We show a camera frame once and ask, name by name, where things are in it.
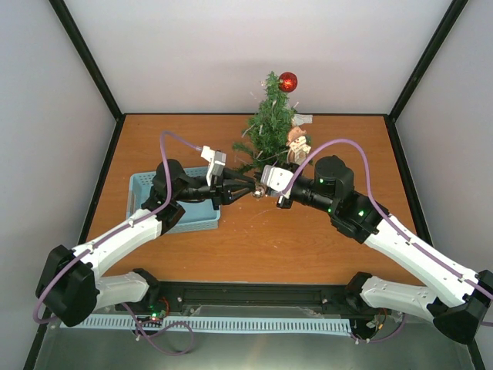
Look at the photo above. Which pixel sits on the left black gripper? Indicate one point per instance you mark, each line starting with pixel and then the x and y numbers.
pixel 219 193

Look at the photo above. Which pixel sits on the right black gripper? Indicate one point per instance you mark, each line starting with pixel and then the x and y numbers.
pixel 283 204

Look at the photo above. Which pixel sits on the snowman ornament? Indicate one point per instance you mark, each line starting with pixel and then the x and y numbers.
pixel 298 147

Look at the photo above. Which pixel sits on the small green christmas tree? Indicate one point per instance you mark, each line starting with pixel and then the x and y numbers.
pixel 271 131

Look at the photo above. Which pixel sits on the clear angel ornament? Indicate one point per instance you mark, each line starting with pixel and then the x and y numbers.
pixel 301 119

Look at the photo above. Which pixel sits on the red ball ornament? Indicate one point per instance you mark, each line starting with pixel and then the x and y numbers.
pixel 287 82

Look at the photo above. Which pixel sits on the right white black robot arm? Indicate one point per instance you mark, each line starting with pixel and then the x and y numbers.
pixel 452 297

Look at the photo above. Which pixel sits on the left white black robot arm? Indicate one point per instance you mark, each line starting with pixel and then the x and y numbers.
pixel 73 283

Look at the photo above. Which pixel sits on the blue plastic basket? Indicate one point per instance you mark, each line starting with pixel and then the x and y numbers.
pixel 196 217

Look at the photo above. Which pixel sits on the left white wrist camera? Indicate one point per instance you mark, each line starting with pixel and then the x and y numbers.
pixel 216 163

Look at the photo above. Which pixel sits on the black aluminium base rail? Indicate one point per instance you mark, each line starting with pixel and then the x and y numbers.
pixel 250 298

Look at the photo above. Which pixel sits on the light blue cable duct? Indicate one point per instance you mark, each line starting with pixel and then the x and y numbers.
pixel 232 325

